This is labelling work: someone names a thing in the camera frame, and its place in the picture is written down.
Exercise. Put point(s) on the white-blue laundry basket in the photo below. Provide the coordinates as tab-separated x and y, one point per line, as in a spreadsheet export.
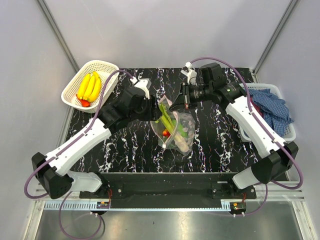
290	131

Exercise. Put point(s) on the green fake celery stalks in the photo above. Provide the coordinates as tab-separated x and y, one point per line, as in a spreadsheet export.
172	122

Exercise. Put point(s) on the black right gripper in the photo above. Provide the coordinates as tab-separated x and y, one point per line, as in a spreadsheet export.
182	101

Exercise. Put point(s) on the white perforated basket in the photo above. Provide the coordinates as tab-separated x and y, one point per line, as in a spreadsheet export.
104	69

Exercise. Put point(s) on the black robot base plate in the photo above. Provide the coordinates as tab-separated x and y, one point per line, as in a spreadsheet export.
215	185

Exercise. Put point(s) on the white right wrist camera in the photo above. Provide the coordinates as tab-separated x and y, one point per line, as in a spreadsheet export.
190	73

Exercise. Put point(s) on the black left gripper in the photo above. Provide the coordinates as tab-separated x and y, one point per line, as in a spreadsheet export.
153	114

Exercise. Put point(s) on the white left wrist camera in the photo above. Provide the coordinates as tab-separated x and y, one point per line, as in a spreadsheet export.
143	84

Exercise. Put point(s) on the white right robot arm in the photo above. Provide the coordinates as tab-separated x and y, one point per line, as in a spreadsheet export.
277	156

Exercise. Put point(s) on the yellow fake bell pepper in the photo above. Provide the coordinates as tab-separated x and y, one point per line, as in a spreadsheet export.
90	87

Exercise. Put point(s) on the aluminium frame rail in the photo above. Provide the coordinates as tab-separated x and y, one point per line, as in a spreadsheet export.
192	200

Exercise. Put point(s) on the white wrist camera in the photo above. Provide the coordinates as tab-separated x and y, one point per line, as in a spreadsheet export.
190	73
143	84

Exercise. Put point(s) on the clear zip top bag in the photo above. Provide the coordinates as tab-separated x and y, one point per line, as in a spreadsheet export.
187	121

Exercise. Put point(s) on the blue checkered cloth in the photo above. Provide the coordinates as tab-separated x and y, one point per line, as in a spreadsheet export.
273	109

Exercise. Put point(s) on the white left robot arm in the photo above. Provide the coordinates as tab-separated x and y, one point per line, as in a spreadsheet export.
53	170

